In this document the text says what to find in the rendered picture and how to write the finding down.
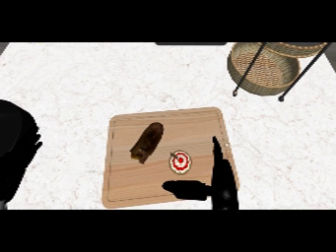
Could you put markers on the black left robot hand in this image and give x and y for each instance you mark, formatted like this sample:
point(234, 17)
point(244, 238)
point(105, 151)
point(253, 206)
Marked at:
point(5, 138)

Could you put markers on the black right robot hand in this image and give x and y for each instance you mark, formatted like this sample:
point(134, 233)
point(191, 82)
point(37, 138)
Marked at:
point(223, 183)

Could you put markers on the red and white cupcake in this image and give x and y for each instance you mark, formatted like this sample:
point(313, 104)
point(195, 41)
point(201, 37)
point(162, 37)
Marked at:
point(182, 162)

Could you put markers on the wooden cutting board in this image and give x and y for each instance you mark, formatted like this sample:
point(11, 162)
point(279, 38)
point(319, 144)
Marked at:
point(168, 157)

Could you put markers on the tiered wicker basket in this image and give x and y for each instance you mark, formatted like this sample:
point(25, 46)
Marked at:
point(268, 67)

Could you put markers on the dark brown bread loaf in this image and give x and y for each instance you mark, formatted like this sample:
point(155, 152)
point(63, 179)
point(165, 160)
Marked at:
point(148, 142)

